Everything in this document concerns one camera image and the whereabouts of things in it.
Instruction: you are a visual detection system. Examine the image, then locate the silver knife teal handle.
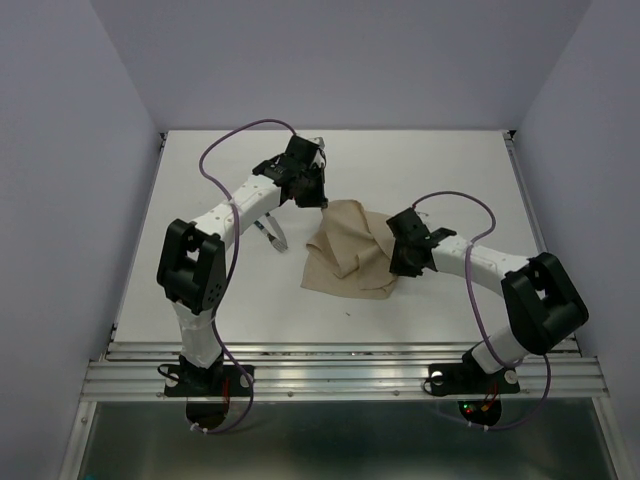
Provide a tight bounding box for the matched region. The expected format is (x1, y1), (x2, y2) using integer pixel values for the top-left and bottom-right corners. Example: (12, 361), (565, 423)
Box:
(265, 213), (287, 244)

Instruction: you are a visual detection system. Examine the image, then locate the silver fork teal handle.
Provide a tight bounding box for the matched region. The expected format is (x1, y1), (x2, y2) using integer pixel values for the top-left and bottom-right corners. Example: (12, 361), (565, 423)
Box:
(254, 221), (288, 253)

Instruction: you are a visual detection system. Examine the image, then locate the beige cloth napkin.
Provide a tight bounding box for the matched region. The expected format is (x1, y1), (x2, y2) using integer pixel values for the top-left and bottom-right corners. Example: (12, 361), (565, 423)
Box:
(301, 200), (397, 300)

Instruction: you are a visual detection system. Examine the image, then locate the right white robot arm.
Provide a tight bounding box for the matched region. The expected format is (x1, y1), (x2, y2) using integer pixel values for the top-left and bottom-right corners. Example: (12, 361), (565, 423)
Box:
(387, 208), (589, 390)

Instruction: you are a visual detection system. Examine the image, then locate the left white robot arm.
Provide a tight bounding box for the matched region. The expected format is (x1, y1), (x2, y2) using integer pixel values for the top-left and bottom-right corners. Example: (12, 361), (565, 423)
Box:
(157, 135), (328, 394)

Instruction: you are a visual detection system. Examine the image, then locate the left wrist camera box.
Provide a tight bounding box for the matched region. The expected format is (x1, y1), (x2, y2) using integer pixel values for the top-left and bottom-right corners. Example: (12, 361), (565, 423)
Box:
(309, 136), (326, 150)

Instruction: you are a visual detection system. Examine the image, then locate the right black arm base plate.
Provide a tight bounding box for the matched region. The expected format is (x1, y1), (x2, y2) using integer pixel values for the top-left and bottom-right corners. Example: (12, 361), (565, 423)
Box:
(422, 363), (520, 397)

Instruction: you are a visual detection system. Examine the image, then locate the aluminium rail frame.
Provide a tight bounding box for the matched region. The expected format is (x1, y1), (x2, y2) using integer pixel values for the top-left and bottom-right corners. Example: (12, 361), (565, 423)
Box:
(61, 130), (622, 479)

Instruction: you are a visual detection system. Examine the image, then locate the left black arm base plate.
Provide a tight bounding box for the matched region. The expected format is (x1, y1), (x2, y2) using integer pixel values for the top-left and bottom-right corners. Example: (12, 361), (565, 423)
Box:
(157, 364), (250, 398)

